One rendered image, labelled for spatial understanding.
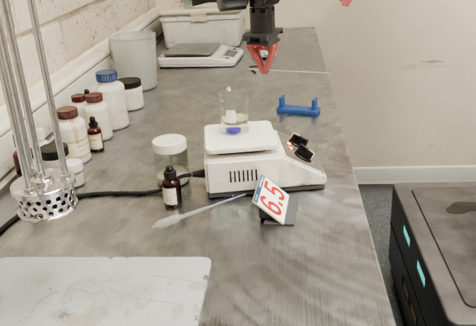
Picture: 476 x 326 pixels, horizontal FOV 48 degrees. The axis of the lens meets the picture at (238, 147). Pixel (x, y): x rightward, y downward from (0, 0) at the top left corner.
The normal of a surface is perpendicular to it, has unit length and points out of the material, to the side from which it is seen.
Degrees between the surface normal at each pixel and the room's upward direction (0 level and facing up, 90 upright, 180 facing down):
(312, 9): 90
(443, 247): 0
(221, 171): 90
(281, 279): 0
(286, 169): 90
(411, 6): 90
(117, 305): 0
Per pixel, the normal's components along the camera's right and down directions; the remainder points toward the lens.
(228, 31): -0.09, 0.44
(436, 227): -0.06, -0.92
